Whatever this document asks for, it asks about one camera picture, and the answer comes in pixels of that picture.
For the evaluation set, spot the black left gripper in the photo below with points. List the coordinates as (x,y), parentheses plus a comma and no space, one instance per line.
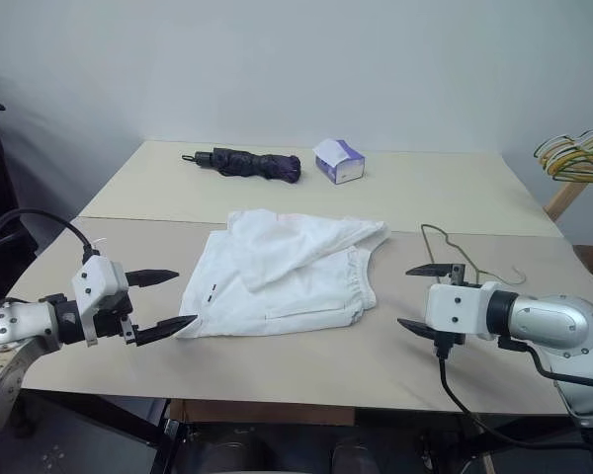
(110,323)

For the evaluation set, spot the black office chair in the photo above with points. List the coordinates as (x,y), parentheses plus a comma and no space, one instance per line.
(0,197)

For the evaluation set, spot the dark rounded shape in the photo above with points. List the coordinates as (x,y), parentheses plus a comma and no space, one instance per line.
(227,456)
(351,456)

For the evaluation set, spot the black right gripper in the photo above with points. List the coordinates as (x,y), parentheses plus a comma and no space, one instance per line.
(456,274)

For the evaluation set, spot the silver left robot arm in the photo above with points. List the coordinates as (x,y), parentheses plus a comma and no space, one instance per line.
(25,316)

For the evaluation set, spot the white tissue sheet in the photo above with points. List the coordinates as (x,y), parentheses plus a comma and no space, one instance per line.
(328,148)

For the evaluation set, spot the purple white tissue box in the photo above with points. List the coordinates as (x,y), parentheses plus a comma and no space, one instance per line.
(348,165)

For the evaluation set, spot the brown board under table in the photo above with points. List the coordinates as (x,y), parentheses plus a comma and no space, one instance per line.
(262,412)

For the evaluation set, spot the dark purple folded umbrella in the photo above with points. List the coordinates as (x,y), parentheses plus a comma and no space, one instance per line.
(257,165)

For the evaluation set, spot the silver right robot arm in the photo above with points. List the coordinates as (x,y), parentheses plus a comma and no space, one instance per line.
(548,316)

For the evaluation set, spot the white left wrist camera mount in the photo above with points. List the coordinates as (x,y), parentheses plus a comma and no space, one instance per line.
(96,279)

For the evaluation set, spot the white cloth garment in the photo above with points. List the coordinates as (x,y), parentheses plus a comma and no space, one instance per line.
(277,276)

